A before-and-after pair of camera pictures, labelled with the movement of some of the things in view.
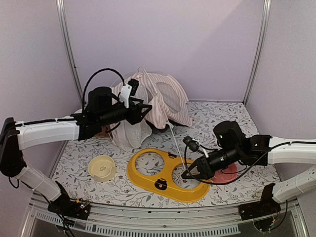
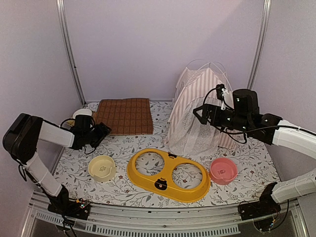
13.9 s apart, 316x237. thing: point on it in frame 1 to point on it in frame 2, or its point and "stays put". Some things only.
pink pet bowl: x=226 y=175 stays put
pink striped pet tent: x=170 y=104 to x=186 y=133
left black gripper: x=136 y=110 to x=102 y=131
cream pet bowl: x=101 y=168 stays put
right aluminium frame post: x=267 y=4 stays put
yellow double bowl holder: x=163 y=184 stays put
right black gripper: x=205 y=171 to x=214 y=114
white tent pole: x=160 y=98 to x=210 y=63
